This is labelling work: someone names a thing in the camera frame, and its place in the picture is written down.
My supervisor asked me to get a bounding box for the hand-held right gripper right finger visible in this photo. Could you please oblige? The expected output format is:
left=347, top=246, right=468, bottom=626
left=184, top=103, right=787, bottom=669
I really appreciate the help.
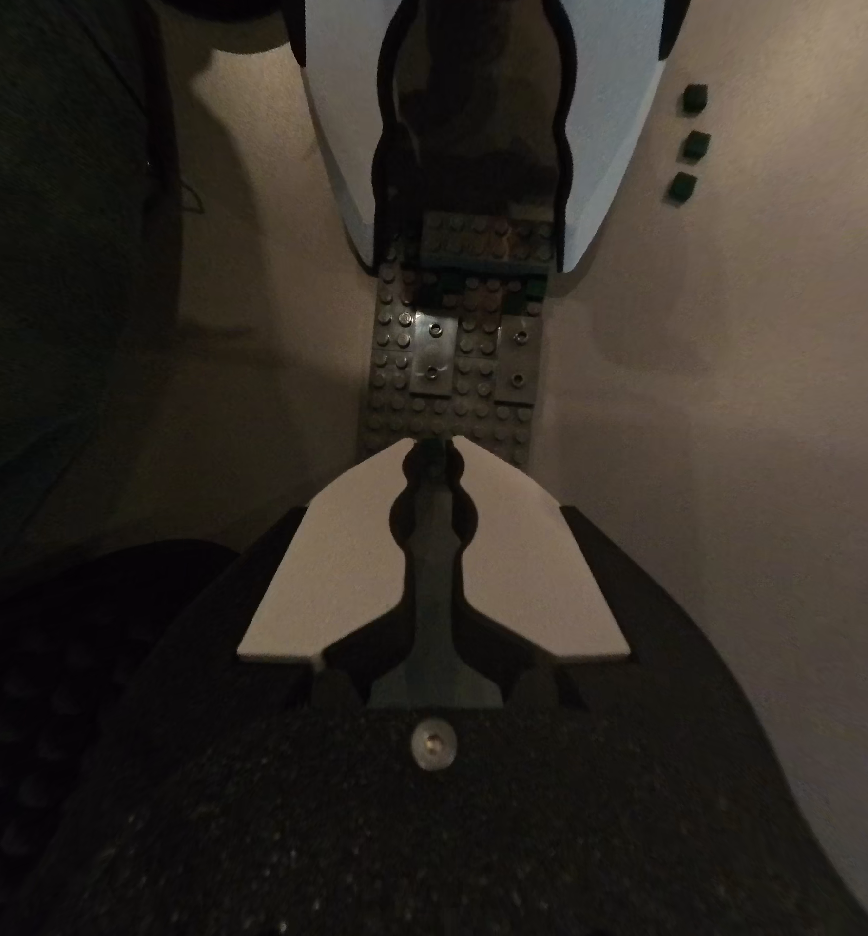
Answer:
left=450, top=436, right=634, bottom=668

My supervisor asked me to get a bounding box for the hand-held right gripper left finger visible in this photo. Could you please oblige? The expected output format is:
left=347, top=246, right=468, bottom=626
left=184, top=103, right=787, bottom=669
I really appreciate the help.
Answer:
left=235, top=437, right=416, bottom=668

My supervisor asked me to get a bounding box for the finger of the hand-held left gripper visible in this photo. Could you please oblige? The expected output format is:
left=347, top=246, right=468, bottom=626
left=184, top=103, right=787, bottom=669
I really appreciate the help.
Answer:
left=291, top=0, right=424, bottom=279
left=540, top=0, right=691, bottom=275

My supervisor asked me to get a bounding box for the small grey studded brick plate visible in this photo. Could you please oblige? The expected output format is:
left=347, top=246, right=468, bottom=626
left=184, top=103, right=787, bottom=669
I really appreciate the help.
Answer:
left=421, top=211, right=558, bottom=270

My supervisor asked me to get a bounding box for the grey studded brick baseplate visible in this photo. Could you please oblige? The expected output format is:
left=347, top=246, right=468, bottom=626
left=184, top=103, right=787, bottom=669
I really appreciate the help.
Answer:
left=364, top=249, right=553, bottom=472

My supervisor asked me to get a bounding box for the pale grey desk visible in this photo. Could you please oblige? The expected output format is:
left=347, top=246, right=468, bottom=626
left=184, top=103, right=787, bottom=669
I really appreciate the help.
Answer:
left=134, top=0, right=868, bottom=936

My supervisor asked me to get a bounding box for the black bumpy mat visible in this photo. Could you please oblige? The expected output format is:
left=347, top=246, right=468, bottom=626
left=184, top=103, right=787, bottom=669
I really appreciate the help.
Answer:
left=0, top=540, right=226, bottom=936

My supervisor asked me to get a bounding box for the person's dark clothing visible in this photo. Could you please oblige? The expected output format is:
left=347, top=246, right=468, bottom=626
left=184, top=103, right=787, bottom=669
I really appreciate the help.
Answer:
left=0, top=0, right=185, bottom=546

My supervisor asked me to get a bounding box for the thin black cable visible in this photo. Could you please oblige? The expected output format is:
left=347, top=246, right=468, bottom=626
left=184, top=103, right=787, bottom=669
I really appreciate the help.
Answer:
left=141, top=139, right=210, bottom=217

